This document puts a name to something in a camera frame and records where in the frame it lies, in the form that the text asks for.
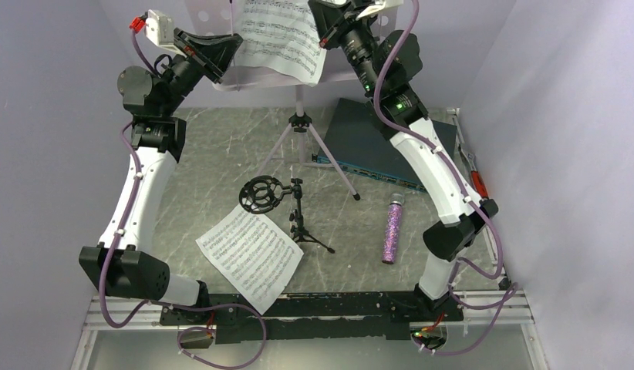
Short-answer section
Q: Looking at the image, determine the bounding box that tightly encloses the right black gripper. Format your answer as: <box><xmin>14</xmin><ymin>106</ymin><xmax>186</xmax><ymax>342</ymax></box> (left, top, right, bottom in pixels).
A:
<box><xmin>310</xmin><ymin>0</ymin><xmax>383</xmax><ymax>95</ymax></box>

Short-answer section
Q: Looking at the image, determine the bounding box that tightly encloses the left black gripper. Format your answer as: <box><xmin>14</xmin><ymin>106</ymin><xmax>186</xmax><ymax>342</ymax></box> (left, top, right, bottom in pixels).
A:
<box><xmin>160</xmin><ymin>28</ymin><xmax>243</xmax><ymax>117</ymax></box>

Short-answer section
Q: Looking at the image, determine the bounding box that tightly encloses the sheet music page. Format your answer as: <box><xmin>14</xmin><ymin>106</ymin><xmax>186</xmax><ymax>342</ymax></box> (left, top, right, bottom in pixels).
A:
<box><xmin>234</xmin><ymin>1</ymin><xmax>326</xmax><ymax>86</ymax></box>
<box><xmin>196</xmin><ymin>206</ymin><xmax>304</xmax><ymax>315</ymax></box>

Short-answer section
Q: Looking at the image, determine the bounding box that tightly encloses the black microphone shock mount stand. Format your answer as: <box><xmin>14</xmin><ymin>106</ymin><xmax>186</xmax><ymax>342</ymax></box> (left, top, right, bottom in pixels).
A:
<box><xmin>238</xmin><ymin>175</ymin><xmax>336</xmax><ymax>254</ymax></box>

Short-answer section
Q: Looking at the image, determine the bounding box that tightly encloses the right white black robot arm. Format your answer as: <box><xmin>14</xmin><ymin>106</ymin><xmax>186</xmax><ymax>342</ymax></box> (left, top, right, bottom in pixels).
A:
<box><xmin>308</xmin><ymin>1</ymin><xmax>498</xmax><ymax>320</ymax></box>

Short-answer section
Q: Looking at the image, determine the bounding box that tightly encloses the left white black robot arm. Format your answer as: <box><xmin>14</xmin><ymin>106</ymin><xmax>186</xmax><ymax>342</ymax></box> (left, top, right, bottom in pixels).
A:
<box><xmin>79</xmin><ymin>29</ymin><xmax>243</xmax><ymax>324</ymax></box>

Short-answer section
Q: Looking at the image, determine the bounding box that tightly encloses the dark blue rack unit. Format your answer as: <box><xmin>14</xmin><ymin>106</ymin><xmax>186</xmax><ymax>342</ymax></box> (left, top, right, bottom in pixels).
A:
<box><xmin>323</xmin><ymin>98</ymin><xmax>427</xmax><ymax>193</ymax></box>

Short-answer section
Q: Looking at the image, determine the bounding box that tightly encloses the purple glitter microphone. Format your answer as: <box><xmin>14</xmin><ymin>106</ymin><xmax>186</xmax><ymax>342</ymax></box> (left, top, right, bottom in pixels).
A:
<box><xmin>382</xmin><ymin>193</ymin><xmax>405</xmax><ymax>264</ymax></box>

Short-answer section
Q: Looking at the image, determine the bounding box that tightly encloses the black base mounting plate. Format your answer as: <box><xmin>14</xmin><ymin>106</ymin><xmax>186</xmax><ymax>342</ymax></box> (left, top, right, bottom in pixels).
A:
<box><xmin>160</xmin><ymin>291</ymin><xmax>464</xmax><ymax>344</ymax></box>

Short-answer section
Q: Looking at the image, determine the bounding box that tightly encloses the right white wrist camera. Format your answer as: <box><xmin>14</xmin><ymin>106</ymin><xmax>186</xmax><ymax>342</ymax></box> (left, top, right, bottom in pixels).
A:
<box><xmin>356</xmin><ymin>0</ymin><xmax>388</xmax><ymax>20</ymax></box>

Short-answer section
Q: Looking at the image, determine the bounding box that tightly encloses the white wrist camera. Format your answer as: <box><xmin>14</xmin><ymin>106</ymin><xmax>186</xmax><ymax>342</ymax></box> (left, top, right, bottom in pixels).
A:
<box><xmin>356</xmin><ymin>0</ymin><xmax>388</xmax><ymax>20</ymax></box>
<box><xmin>129</xmin><ymin>9</ymin><xmax>174</xmax><ymax>50</ymax></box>

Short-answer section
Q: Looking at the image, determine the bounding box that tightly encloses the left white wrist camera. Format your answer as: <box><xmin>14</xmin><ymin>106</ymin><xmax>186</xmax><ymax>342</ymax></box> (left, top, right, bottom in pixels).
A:
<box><xmin>129</xmin><ymin>9</ymin><xmax>174</xmax><ymax>50</ymax></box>

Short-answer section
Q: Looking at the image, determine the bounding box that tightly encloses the red handled adjustable wrench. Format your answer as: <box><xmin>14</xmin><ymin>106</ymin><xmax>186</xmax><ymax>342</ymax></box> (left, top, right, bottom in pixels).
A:
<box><xmin>459</xmin><ymin>143</ymin><xmax>490</xmax><ymax>199</ymax></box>

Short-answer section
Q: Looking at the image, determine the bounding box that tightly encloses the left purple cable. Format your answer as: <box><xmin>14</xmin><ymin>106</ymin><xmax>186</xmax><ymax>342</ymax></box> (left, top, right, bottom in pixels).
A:
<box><xmin>98</xmin><ymin>30</ymin><xmax>267</xmax><ymax>370</ymax></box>

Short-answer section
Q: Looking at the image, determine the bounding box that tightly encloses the aluminium frame rail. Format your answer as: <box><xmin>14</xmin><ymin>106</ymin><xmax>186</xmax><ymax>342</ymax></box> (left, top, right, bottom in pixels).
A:
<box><xmin>106</xmin><ymin>291</ymin><xmax>535</xmax><ymax>329</ymax></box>

